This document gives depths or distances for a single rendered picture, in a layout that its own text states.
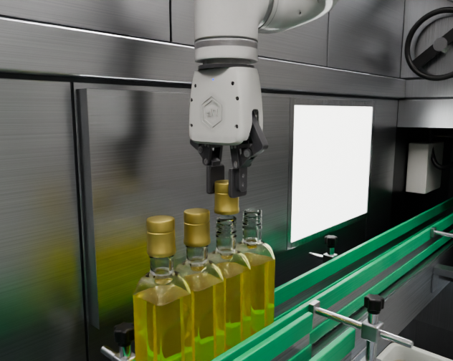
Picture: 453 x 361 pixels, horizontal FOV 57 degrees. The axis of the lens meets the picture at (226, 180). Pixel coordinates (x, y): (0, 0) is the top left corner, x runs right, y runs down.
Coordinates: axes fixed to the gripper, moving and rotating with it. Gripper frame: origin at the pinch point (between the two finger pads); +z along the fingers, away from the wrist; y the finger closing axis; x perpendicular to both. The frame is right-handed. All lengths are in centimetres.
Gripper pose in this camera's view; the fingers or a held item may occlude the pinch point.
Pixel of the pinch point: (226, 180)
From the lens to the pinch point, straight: 58.3
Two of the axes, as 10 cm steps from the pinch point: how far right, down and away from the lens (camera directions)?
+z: 0.0, 9.9, 1.6
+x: 6.7, -1.2, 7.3
